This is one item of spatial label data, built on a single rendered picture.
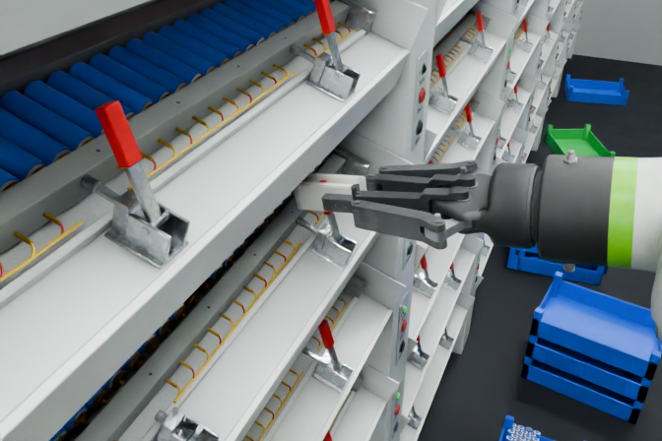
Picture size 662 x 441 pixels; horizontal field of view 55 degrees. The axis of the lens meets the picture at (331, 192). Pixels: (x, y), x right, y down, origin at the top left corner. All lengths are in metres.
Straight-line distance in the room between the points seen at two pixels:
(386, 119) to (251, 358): 0.34
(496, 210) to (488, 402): 1.30
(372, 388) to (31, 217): 0.75
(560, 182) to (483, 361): 1.41
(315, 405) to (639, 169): 0.45
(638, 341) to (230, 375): 1.44
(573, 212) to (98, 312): 0.36
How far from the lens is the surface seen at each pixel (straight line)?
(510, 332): 2.03
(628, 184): 0.54
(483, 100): 1.49
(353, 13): 0.72
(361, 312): 0.89
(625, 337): 1.87
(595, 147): 3.17
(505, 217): 0.55
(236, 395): 0.55
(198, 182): 0.44
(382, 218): 0.57
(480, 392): 1.84
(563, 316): 1.87
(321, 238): 0.67
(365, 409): 1.03
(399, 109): 0.76
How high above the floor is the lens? 1.34
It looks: 31 degrees down
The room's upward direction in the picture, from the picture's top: straight up
